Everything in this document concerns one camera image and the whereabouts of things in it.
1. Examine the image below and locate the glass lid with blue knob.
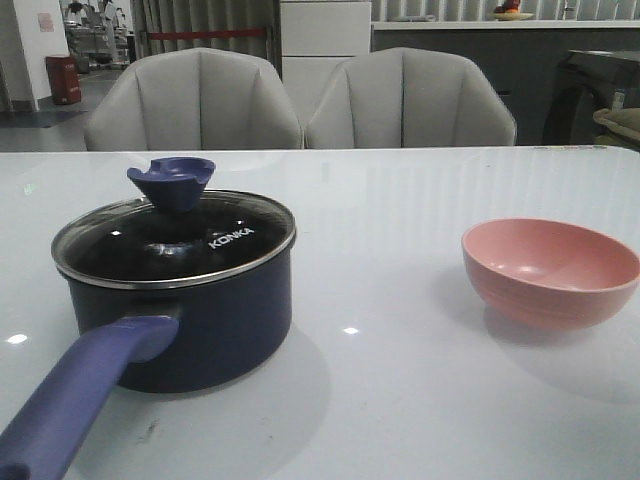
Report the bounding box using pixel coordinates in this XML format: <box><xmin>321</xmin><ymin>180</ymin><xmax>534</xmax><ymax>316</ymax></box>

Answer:
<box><xmin>51</xmin><ymin>157</ymin><xmax>296</xmax><ymax>290</ymax></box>

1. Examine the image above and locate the pink bowl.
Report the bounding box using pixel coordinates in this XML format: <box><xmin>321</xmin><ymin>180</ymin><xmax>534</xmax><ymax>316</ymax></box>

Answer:
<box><xmin>461</xmin><ymin>218</ymin><xmax>639</xmax><ymax>330</ymax></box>

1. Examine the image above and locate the dark blue saucepan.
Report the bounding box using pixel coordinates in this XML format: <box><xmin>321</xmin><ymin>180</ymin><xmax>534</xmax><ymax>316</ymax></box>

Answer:
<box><xmin>0</xmin><ymin>188</ymin><xmax>298</xmax><ymax>480</ymax></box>

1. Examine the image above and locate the right grey chair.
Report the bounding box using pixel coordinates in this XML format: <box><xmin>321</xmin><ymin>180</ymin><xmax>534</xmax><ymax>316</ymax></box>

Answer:
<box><xmin>305</xmin><ymin>47</ymin><xmax>517</xmax><ymax>149</ymax></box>

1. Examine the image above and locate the grey chair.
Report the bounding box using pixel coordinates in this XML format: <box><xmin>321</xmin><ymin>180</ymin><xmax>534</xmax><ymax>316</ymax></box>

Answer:
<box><xmin>305</xmin><ymin>47</ymin><xmax>517</xmax><ymax>149</ymax></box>
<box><xmin>84</xmin><ymin>47</ymin><xmax>304</xmax><ymax>151</ymax></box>

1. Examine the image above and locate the left grey chair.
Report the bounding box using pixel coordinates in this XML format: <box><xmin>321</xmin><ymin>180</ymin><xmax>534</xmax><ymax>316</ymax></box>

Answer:
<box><xmin>84</xmin><ymin>47</ymin><xmax>304</xmax><ymax>151</ymax></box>

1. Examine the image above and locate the white cabinet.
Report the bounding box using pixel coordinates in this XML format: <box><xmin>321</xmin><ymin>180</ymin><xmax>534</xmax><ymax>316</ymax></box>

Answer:
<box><xmin>280</xmin><ymin>1</ymin><xmax>372</xmax><ymax>123</ymax></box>

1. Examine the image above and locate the grey counter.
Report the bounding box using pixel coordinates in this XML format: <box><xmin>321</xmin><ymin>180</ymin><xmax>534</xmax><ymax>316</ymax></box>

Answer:
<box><xmin>372</xmin><ymin>20</ymin><xmax>639</xmax><ymax>145</ymax></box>

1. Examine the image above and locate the fruit plate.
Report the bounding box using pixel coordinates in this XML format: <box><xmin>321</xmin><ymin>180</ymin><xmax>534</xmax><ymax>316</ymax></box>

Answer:
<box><xmin>491</xmin><ymin>0</ymin><xmax>534</xmax><ymax>21</ymax></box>

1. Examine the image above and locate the red bin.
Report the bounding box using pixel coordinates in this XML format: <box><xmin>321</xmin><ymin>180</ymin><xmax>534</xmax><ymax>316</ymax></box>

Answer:
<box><xmin>45</xmin><ymin>55</ymin><xmax>81</xmax><ymax>105</ymax></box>

